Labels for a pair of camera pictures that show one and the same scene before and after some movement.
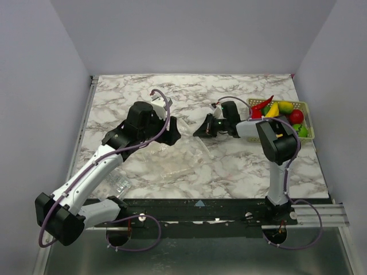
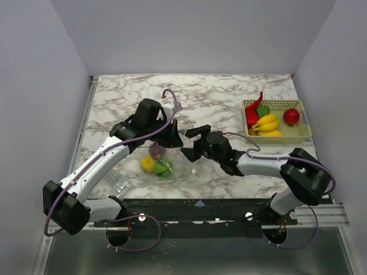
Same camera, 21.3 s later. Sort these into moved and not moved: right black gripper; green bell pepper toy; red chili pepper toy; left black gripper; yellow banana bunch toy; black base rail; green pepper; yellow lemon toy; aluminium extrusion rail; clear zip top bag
Moved: right black gripper; yellow banana bunch toy; green pepper; clear zip top bag; red chili pepper toy; yellow lemon toy
Not moved: aluminium extrusion rail; left black gripper; black base rail; green bell pepper toy
